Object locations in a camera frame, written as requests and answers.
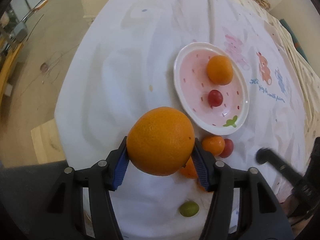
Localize small tangerine top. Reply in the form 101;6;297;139
201;135;225;156

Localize red cherry tomato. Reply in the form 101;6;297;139
208;89;223;107
219;139;234;158

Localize large orange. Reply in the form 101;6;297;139
206;55;233;86
126;107;195;176

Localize person's right hand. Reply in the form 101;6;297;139
281;194;319;239

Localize cream floral quilt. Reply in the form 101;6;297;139
240;0;319;142

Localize teal patterned cushion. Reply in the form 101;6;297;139
279;19;308;62

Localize pink strawberry ceramic plate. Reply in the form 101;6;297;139
174;42;249;135

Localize yellow wooden chair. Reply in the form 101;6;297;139
0;42;24;101

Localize white cartoon print sheet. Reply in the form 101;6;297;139
54;0;311;240

